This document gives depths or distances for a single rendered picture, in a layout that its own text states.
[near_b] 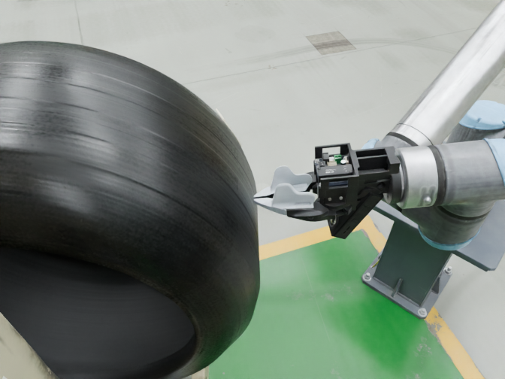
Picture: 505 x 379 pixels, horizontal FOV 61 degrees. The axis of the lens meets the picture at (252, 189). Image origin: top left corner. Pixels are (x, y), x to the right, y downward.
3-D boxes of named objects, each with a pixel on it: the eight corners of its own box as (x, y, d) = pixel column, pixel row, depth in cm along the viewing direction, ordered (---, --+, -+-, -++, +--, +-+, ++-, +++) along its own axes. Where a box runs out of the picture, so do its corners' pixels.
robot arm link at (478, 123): (457, 132, 151) (478, 89, 138) (504, 156, 142) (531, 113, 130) (435, 150, 143) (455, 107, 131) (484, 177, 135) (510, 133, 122)
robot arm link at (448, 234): (425, 195, 81) (441, 153, 71) (483, 231, 76) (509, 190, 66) (396, 227, 78) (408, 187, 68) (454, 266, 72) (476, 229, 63)
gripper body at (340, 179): (309, 145, 63) (392, 136, 62) (310, 185, 69) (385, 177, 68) (316, 182, 58) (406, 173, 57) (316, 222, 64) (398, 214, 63)
